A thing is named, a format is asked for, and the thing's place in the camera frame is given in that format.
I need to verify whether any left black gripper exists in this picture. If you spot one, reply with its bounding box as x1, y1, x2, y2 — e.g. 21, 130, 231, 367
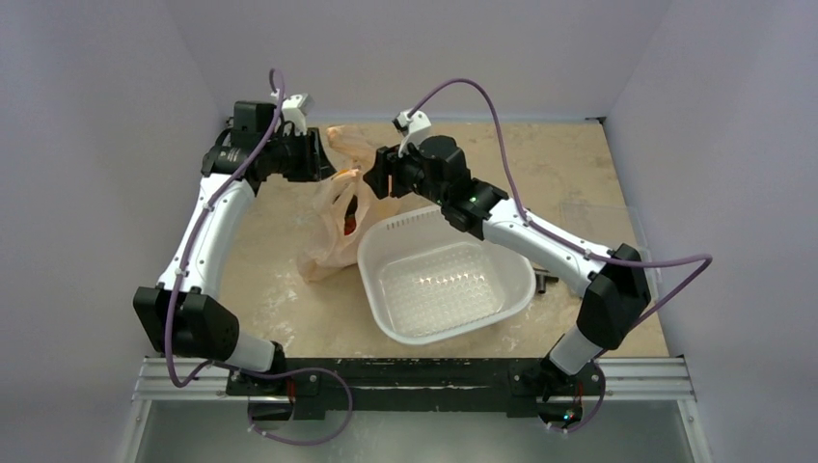
262, 127, 336, 182

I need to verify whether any orange translucent plastic bag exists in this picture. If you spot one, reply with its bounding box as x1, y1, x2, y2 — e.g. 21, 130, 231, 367
296, 125, 400, 283

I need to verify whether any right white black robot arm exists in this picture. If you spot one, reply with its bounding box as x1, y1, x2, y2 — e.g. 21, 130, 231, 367
364, 136, 651, 393

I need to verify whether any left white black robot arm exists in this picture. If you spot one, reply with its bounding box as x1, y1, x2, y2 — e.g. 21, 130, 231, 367
133, 94, 335, 395

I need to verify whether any red fake fruit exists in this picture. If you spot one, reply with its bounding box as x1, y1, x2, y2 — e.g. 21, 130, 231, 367
343, 214, 357, 235

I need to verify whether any white plastic basket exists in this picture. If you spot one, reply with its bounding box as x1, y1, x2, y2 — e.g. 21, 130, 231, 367
357, 206, 536, 346

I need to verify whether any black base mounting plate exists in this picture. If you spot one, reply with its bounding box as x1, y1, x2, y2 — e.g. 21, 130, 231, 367
226, 358, 605, 425

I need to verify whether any clear plastic screw box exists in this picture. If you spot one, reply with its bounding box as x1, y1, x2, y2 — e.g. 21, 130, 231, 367
559, 202, 653, 261

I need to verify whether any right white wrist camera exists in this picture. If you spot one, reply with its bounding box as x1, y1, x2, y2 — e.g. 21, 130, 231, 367
393, 110, 432, 157

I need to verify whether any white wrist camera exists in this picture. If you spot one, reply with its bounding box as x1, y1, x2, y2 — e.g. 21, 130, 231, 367
270, 89, 314, 136
393, 110, 432, 157

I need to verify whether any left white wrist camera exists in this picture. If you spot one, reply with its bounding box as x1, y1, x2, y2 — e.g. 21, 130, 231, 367
270, 89, 314, 136

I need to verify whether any black T-handle wrench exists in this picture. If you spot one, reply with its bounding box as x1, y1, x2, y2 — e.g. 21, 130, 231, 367
533, 267, 559, 295

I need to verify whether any aluminium rail frame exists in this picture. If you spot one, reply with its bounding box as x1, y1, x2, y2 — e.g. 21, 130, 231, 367
118, 115, 714, 463

